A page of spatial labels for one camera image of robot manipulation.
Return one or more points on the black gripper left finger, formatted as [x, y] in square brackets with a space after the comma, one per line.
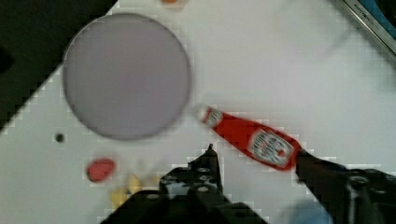
[186, 195]

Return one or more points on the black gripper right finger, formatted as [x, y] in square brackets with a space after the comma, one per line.
[350, 196]

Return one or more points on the red felt ketchup bottle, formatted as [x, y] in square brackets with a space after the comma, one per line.
[259, 142]

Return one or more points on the blue bowl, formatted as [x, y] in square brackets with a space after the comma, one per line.
[309, 213]

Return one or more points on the yellow toy peeled banana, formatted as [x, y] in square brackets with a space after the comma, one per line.
[133, 185]

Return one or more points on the red toy strawberry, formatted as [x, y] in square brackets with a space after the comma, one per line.
[100, 170]

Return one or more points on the grey round plate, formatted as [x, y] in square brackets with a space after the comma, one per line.
[126, 76]

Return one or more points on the silver toaster oven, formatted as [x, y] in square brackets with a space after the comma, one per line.
[377, 17]

